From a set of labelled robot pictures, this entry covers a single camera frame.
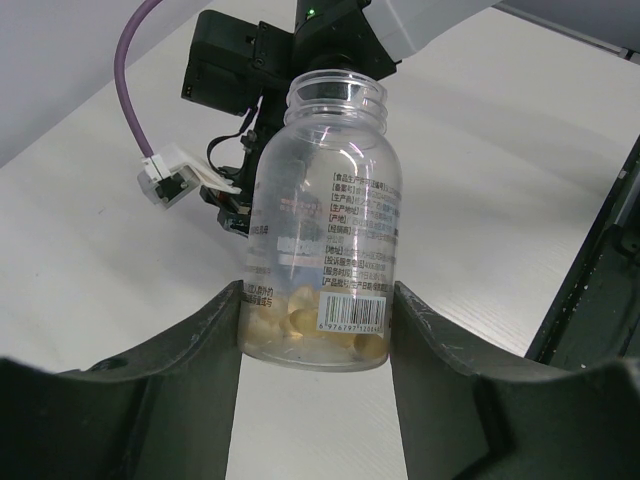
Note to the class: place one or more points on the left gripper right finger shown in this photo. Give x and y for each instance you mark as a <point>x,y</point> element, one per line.
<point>468,409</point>

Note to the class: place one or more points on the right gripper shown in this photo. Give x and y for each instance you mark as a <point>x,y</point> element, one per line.
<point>234,210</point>

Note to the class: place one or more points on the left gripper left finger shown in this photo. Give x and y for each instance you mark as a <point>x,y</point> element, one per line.
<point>163,409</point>

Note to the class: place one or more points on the clear pill bottle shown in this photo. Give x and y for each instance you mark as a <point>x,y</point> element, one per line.
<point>318,282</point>

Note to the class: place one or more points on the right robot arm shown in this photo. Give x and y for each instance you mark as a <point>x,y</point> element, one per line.
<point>246,69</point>

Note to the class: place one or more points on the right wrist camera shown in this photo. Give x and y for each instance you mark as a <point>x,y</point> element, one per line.
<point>173,173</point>

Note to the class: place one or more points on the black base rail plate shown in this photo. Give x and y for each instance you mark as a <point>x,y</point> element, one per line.
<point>594,316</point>

